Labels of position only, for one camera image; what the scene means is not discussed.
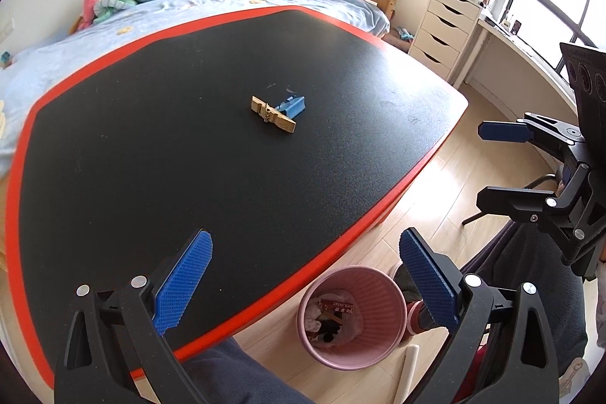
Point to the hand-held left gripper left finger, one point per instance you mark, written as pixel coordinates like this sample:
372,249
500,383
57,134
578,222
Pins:
184,285

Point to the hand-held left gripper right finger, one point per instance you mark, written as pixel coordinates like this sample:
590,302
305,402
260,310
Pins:
428,285

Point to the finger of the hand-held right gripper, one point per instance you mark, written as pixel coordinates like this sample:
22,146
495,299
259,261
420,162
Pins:
509,199
504,132

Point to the pink trash bin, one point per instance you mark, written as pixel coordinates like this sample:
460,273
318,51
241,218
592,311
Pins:
374,285

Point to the long red carton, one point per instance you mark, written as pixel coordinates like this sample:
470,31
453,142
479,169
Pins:
338,307

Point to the black patterned sock bundle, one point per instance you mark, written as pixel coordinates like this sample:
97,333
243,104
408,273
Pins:
331,330

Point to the white sock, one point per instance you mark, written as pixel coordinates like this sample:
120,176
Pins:
312,323

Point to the white desk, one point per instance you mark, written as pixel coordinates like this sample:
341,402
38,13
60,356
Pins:
521,49

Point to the white tube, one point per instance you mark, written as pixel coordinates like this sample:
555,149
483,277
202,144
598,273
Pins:
407,373

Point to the person's dark pants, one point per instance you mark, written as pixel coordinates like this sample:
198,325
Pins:
246,375

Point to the white drawer cabinet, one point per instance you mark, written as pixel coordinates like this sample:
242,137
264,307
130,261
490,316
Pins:
442,27

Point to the teal floor toy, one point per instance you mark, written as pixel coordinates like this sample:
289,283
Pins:
405,36

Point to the wooden clothespin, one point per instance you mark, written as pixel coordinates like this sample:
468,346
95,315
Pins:
274,114

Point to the small blue device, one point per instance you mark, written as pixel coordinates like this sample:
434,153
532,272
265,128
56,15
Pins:
5,59

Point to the green striped plush toy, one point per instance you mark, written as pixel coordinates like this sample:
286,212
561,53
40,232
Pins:
113,5

